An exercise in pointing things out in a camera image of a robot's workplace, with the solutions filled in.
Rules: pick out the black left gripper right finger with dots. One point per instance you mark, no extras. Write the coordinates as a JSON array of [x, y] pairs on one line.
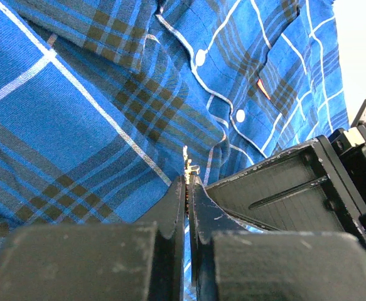
[[230, 262]]

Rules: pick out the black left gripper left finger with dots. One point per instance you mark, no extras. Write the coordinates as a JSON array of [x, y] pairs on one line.
[[139, 261]]

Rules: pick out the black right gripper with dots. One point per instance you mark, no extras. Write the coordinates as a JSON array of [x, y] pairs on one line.
[[314, 186]]

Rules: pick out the gold brooch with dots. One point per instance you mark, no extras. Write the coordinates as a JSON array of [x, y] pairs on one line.
[[189, 169]]

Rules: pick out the blue plaid shirt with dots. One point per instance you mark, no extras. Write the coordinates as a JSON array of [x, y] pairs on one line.
[[99, 99]]

